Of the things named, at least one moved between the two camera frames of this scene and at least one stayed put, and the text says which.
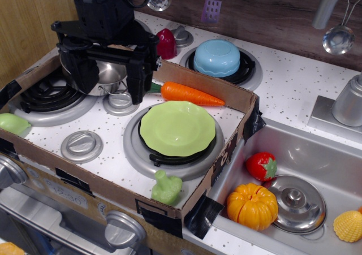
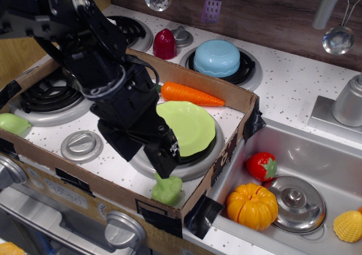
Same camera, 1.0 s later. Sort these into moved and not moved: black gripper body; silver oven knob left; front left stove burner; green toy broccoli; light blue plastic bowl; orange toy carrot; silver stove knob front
Moved: black gripper body
Not moved: silver stove knob front; front left stove burner; green toy broccoli; light blue plastic bowl; orange toy carrot; silver oven knob left
